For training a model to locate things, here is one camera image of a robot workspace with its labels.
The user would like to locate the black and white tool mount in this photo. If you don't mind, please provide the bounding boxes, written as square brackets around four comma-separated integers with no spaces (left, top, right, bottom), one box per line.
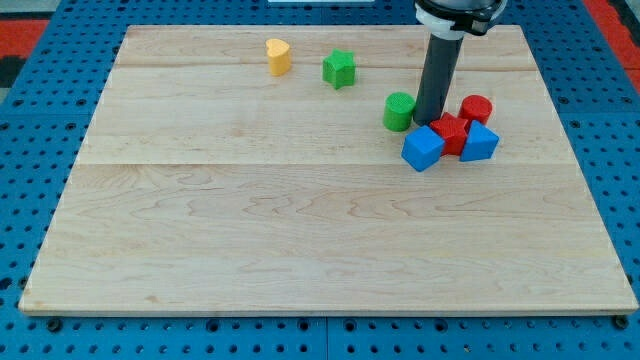
[414,0,507,40]

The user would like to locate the blue triangle block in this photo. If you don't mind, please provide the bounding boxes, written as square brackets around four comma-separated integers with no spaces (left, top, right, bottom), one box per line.
[459,120,500,162]

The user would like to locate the green star block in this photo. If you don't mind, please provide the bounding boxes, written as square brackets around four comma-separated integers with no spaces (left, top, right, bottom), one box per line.
[322,48,356,90]

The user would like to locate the red cylinder block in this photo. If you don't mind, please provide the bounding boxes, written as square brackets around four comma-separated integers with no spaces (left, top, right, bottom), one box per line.
[458,95,493,125]

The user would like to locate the yellow heart block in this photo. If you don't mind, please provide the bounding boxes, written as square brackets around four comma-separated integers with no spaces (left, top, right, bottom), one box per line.
[265,38,291,76]

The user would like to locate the wooden board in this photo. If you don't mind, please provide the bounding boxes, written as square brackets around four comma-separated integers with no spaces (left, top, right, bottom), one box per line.
[19,25,638,317]

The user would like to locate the red star block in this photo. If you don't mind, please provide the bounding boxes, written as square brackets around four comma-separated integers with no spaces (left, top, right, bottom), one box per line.
[429,112,470,156]

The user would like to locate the blue cube block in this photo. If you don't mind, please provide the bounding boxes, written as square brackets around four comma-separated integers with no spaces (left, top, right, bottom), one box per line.
[401,126,445,172]

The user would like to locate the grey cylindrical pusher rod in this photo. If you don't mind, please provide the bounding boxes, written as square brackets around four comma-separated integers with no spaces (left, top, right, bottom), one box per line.
[413,35,463,126]

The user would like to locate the green cylinder block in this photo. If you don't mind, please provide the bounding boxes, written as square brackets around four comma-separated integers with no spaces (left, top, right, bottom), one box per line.
[382,92,415,132]

